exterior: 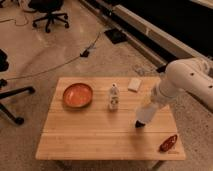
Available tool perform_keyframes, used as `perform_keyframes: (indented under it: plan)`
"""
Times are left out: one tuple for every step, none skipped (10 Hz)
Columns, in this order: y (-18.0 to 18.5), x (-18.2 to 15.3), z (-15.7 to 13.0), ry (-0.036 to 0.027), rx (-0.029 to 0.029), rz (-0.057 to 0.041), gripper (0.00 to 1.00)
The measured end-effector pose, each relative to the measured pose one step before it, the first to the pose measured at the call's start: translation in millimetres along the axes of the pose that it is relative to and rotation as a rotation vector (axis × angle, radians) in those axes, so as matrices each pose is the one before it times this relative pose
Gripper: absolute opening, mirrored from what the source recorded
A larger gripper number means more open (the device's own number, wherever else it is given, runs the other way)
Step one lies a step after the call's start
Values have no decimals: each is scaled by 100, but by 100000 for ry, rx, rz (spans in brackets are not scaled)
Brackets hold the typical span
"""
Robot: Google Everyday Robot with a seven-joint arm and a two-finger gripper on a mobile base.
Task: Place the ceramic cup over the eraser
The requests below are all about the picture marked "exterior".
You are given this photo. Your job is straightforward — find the black floor mat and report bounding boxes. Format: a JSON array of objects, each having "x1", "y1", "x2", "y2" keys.
[{"x1": 105, "y1": 29, "x2": 126, "y2": 44}]

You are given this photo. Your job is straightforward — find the black office chair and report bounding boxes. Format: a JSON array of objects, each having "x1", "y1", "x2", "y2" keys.
[{"x1": 28, "y1": 0, "x2": 69, "y2": 33}]

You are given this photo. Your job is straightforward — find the white eraser block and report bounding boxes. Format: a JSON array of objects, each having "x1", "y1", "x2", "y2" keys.
[{"x1": 128, "y1": 78, "x2": 142, "y2": 92}]

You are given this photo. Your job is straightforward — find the black floor cable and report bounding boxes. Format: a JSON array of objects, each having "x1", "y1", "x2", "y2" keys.
[{"x1": 5, "y1": 30, "x2": 104, "y2": 82}]

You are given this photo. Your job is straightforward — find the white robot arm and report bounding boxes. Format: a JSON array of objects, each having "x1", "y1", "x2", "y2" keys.
[{"x1": 135, "y1": 58, "x2": 213, "y2": 128}]

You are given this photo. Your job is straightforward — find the red chili pepper toy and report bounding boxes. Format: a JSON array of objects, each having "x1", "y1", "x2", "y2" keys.
[{"x1": 159, "y1": 135, "x2": 178, "y2": 152}]

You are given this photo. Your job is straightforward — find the wooden table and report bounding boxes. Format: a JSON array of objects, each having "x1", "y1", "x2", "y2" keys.
[{"x1": 36, "y1": 77, "x2": 186, "y2": 160}]

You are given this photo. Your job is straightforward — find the orange ceramic bowl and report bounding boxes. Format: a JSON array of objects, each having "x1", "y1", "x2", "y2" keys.
[{"x1": 63, "y1": 83, "x2": 93, "y2": 108}]

